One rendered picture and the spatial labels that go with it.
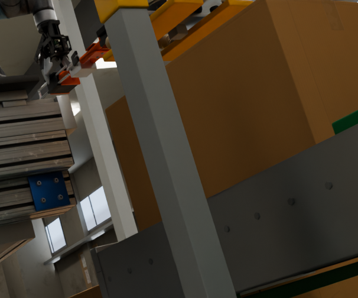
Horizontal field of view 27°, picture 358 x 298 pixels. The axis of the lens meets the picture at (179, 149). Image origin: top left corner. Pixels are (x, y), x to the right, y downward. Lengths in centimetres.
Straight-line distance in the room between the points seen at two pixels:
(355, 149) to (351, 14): 60
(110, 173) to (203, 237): 445
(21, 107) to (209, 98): 47
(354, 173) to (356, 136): 6
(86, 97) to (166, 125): 456
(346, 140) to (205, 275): 31
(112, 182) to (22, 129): 387
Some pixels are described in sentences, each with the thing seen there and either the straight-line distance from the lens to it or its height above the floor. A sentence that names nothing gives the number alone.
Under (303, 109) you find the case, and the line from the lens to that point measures 145.
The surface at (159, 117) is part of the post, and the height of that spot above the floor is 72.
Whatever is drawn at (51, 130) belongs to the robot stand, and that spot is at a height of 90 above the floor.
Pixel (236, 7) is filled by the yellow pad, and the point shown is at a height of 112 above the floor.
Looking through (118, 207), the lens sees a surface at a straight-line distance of 561.
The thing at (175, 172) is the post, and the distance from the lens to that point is 124.
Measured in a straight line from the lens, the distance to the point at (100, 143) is 571.
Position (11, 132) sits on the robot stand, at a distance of 178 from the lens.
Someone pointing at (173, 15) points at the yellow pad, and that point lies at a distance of 192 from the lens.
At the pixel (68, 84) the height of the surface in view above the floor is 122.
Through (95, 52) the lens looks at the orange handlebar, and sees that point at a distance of 232.
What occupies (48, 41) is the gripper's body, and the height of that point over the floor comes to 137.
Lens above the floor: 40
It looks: 12 degrees up
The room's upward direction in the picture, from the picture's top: 17 degrees counter-clockwise
